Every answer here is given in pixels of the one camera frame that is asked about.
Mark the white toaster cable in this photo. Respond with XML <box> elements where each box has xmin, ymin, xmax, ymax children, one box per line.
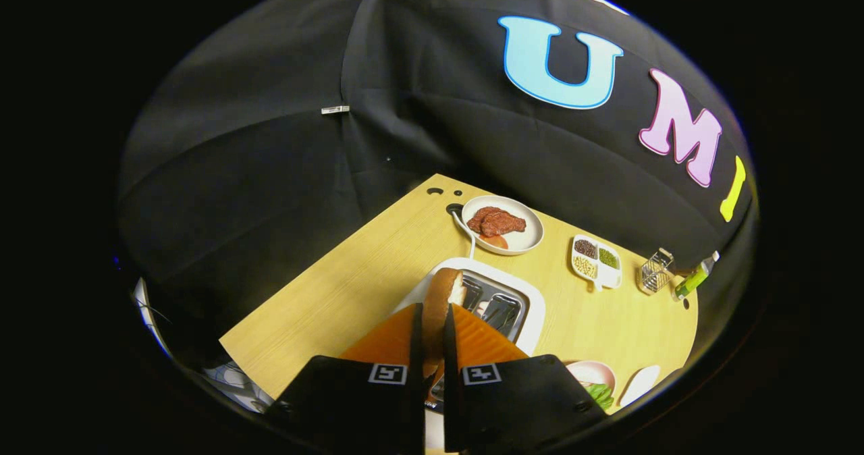
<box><xmin>451</xmin><ymin>209</ymin><xmax>477</xmax><ymax>260</ymax></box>

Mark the black backdrop cloth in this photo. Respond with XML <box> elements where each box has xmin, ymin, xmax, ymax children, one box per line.
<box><xmin>116</xmin><ymin>0</ymin><xmax>757</xmax><ymax>321</ymax></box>

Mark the white round plate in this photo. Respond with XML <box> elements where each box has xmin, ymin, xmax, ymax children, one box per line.
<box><xmin>461</xmin><ymin>195</ymin><xmax>544</xmax><ymax>256</ymax></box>

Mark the white divided dish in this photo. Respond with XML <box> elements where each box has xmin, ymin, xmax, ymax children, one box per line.
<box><xmin>570</xmin><ymin>235</ymin><xmax>622</xmax><ymax>292</ymax></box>

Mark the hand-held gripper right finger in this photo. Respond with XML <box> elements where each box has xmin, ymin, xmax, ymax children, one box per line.
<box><xmin>441</xmin><ymin>303</ymin><xmax>608</xmax><ymax>453</ymax></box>

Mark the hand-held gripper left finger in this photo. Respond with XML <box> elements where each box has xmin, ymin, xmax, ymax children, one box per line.
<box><xmin>265</xmin><ymin>303</ymin><xmax>427</xmax><ymax>452</ymax></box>

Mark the white square plate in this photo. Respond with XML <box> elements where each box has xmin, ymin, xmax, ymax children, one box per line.
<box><xmin>620</xmin><ymin>365</ymin><xmax>661</xmax><ymax>407</ymax></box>

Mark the pink plate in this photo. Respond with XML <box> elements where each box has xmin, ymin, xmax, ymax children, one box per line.
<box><xmin>566</xmin><ymin>360</ymin><xmax>616</xmax><ymax>408</ymax></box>

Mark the brown meat piece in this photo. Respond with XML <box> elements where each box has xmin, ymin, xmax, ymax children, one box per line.
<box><xmin>467</xmin><ymin>207</ymin><xmax>527</xmax><ymax>238</ymax></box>

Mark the green lettuce leaf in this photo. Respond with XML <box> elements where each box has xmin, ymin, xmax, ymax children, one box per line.
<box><xmin>586</xmin><ymin>383</ymin><xmax>615</xmax><ymax>412</ymax></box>

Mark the toasted bread slice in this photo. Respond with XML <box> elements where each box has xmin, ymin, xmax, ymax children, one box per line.
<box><xmin>423</xmin><ymin>267</ymin><xmax>466</xmax><ymax>378</ymax></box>

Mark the metal utensil holder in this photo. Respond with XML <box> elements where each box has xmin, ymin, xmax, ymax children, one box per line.
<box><xmin>639</xmin><ymin>248</ymin><xmax>675</xmax><ymax>295</ymax></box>

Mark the green label water bottle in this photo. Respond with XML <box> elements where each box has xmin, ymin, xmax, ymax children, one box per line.
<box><xmin>673</xmin><ymin>251</ymin><xmax>720</xmax><ymax>301</ymax></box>

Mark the white toaster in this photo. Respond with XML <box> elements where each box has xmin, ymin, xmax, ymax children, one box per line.
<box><xmin>391</xmin><ymin>257</ymin><xmax>546</xmax><ymax>450</ymax></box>

